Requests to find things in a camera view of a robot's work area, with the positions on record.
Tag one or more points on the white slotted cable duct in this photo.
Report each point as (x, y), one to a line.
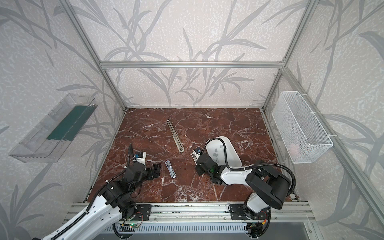
(184, 228)

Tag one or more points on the aluminium front rail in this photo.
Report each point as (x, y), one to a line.
(219, 212)

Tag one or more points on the green circuit board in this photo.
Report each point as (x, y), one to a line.
(130, 227)

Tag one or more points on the clear acrylic wall shelf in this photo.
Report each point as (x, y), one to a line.
(48, 141)

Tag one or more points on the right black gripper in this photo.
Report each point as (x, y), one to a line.
(200, 163)

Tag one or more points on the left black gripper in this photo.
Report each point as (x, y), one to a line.
(151, 172)

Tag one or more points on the blue mini stapler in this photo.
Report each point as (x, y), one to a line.
(170, 169)

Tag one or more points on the white wire mesh basket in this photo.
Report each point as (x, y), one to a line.
(298, 124)

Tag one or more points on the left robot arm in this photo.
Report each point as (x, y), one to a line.
(108, 205)

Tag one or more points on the pink object in basket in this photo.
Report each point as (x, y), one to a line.
(294, 151)

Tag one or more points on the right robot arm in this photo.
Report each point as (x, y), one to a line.
(271, 183)

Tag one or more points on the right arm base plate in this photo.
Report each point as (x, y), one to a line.
(241, 212)

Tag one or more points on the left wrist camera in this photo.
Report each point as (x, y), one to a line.
(140, 157)

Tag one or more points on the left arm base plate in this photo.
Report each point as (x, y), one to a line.
(140, 212)

